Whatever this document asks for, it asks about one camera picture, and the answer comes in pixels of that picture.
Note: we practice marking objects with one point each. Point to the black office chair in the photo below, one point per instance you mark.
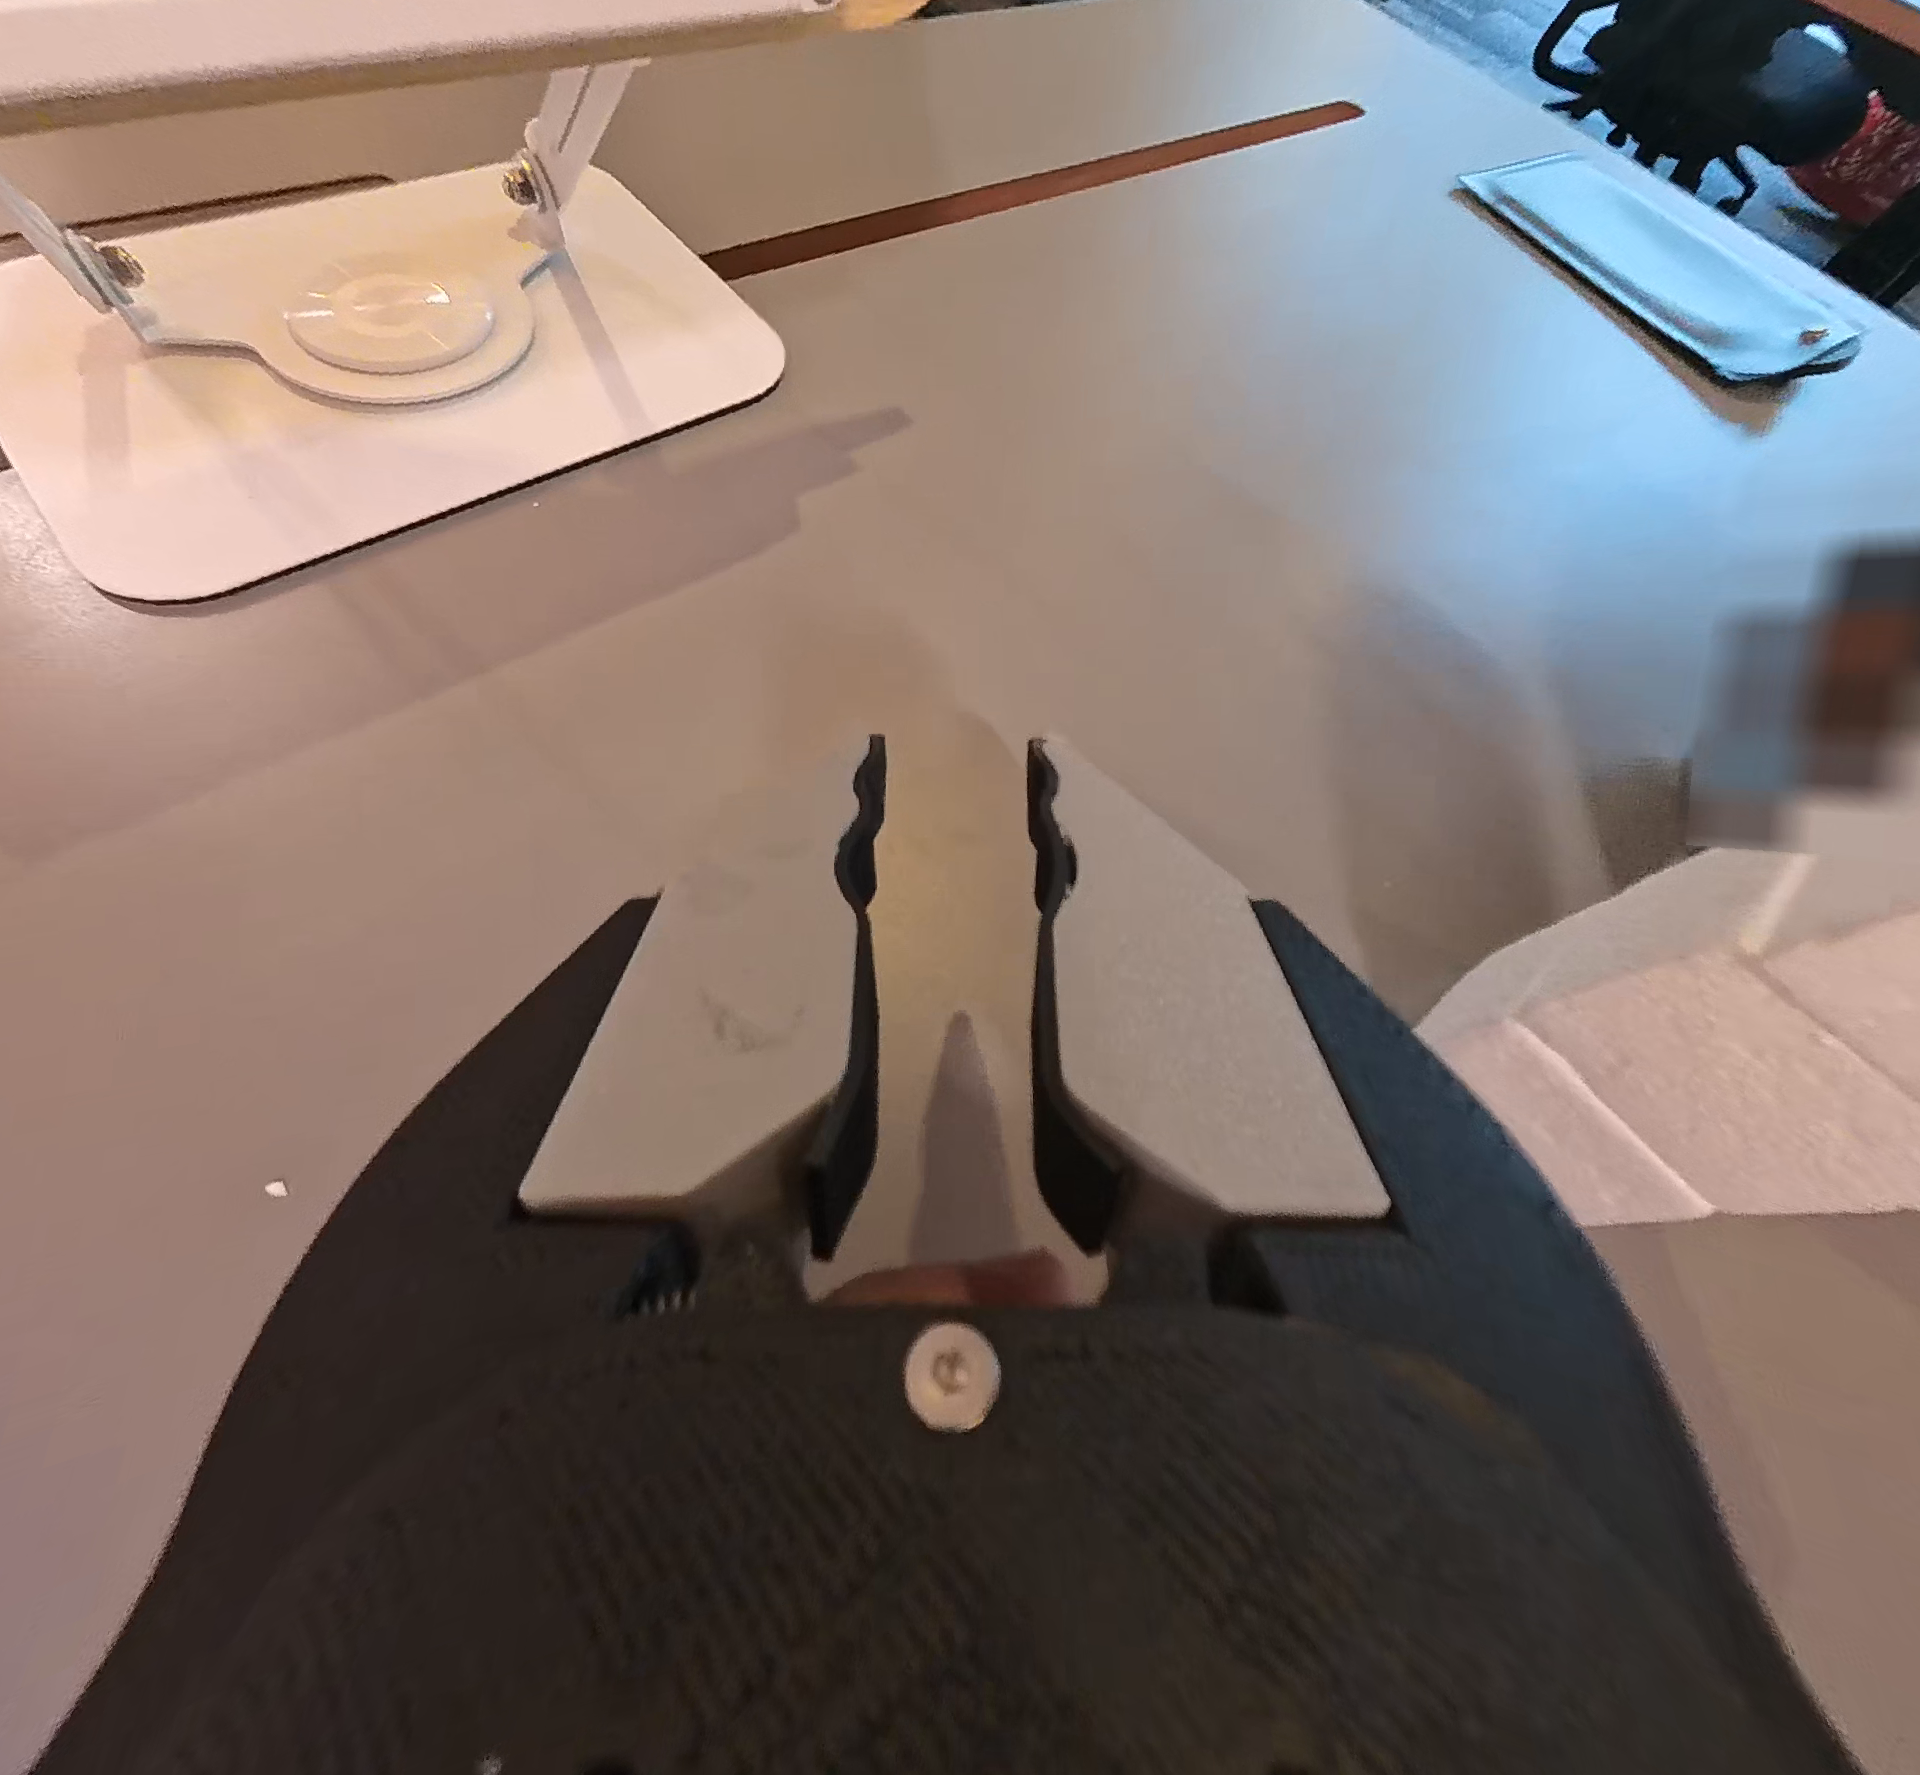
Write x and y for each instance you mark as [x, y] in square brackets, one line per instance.
[1709, 37]

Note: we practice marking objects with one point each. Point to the grey flat pouch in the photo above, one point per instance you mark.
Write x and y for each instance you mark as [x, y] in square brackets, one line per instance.
[1628, 250]

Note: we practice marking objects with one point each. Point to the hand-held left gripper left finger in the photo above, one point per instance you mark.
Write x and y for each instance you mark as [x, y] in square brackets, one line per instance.
[702, 1040]

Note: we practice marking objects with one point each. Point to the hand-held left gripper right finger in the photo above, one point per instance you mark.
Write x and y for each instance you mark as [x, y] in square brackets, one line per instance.
[1200, 1040]

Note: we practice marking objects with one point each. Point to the white hard foam cube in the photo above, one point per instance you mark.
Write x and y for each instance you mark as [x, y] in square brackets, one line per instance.
[1769, 892]
[1721, 1100]

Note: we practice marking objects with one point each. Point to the white document stand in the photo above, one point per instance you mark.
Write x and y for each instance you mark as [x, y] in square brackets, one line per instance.
[451, 487]

